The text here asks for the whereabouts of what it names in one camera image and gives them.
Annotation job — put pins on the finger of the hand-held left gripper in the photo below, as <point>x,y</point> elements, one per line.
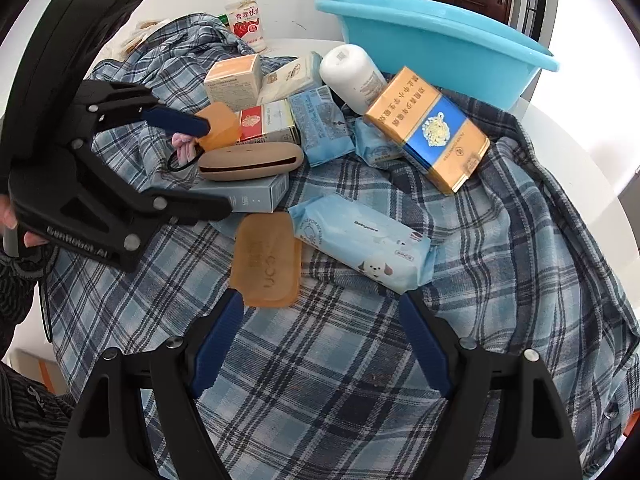
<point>190,207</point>
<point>172,121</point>

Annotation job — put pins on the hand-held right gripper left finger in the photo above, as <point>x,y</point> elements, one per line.
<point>220,340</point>

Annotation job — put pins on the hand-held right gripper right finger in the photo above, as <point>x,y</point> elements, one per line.
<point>425,345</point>

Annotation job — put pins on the large amber soap bar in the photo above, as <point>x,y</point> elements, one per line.
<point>265,265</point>

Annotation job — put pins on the gold and blue box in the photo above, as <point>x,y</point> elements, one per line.
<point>430,130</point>

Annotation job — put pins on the blue plastic basin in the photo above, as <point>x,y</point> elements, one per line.
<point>450,60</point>

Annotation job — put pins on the person's left forearm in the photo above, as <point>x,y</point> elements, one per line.
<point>22,300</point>

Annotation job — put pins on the person's left hand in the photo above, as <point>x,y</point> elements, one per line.
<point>7,217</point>

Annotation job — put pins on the small amber soap bar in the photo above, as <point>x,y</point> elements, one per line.
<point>222,127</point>

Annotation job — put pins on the grey blue box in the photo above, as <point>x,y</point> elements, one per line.
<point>255,192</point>

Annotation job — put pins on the beige glasses case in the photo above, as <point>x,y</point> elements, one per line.
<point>250,160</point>

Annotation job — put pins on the beige snack packets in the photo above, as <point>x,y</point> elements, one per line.
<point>140,35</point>

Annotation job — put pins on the red and white box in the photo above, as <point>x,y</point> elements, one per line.
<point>270,120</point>

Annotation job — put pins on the blue plaid shirt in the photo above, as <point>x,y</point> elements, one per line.
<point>350,410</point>

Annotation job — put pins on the cream white packet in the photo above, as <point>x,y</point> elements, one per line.
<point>290,80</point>

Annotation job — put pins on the white milk bottle red cap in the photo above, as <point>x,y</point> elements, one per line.
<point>245,15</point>

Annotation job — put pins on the wet wipes pack dog print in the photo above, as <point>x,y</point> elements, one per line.
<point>350,240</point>

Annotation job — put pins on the light blue snack packet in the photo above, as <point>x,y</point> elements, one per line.
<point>320,125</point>

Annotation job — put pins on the white plastic bottle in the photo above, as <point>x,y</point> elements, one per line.
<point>350,72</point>

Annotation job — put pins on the small light blue packet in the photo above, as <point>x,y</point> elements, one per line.
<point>375,147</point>

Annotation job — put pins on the person's dark striped clothing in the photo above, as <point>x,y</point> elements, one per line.
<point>30,410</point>

